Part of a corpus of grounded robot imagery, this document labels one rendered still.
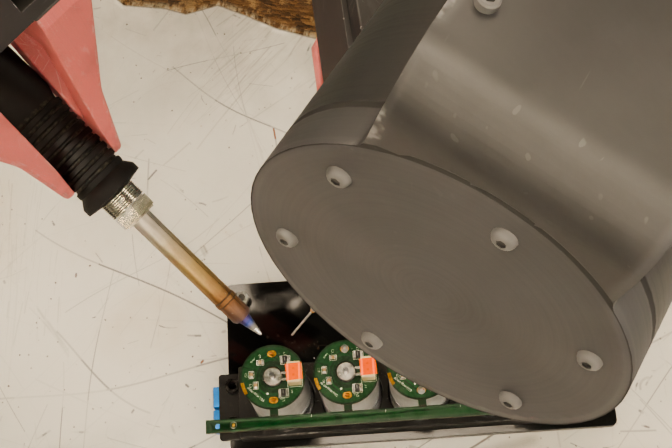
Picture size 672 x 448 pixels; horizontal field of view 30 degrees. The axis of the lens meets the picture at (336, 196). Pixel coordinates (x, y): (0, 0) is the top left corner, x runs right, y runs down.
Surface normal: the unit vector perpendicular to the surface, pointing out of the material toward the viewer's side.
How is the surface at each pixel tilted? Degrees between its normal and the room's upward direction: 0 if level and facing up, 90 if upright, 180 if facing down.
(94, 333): 0
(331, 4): 70
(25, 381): 0
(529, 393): 77
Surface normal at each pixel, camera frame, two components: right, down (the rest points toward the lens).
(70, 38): 0.73, 0.55
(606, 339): -0.50, 0.72
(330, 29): -0.95, 0.01
